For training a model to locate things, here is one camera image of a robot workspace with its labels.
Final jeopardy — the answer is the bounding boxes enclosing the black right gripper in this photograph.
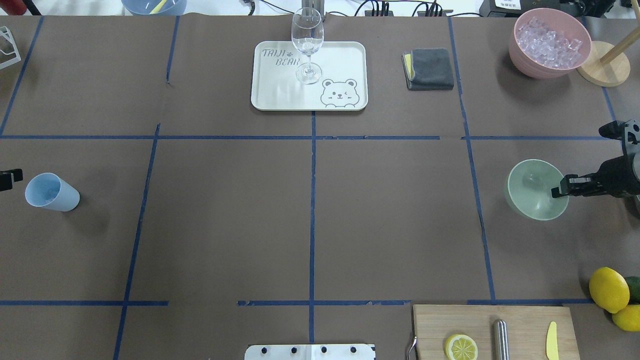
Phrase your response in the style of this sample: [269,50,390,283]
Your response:
[551,120,640,199]

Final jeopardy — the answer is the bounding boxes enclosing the light blue plastic cup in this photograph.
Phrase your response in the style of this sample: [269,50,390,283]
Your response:
[24,172,80,212]

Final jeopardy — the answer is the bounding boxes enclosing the light green bowl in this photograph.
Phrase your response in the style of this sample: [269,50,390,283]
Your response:
[503,159,569,221]

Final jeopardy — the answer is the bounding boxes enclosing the pink bowl of ice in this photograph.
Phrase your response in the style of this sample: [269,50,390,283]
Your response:
[509,7,592,80]

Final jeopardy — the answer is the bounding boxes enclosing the blue bowl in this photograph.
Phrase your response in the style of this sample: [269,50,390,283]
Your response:
[121,0,189,16]

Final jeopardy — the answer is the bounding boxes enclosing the yellow lemon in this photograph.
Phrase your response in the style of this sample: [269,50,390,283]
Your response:
[589,267,630,314]
[612,304,640,332]

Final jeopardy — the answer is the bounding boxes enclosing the green lime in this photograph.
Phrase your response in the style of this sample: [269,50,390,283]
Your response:
[624,276,640,305]

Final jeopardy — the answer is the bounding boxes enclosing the wooden mug tree stand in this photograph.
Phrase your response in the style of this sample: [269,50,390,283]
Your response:
[577,27,640,87]

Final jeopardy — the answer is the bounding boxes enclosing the wooden cutting board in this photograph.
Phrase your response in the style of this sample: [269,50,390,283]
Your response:
[413,304,581,360]

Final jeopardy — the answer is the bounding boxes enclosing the yellow plastic knife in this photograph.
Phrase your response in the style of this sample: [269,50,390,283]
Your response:
[545,321,559,360]

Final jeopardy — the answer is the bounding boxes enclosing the red bottle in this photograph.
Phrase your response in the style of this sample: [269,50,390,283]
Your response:
[0,0,27,16]

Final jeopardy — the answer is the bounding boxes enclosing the lemon half slice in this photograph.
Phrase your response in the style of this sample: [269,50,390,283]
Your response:
[443,333,479,360]

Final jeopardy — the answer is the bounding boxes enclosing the yellow plastic fork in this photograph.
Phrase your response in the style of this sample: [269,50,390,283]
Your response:
[149,0,167,15]

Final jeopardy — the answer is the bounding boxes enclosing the cream bear tray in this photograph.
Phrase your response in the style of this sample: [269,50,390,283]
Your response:
[251,41,369,111]

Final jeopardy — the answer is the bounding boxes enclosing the clear wine glass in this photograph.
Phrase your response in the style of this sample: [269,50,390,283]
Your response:
[291,6,325,85]

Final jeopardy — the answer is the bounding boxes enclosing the white wire cup rack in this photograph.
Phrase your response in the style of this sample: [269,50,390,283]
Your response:
[0,26,22,69]

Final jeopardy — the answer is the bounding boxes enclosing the metal handled knife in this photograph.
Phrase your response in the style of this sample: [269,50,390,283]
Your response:
[493,319,510,360]

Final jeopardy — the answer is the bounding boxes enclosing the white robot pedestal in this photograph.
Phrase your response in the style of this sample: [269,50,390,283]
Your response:
[244,343,377,360]

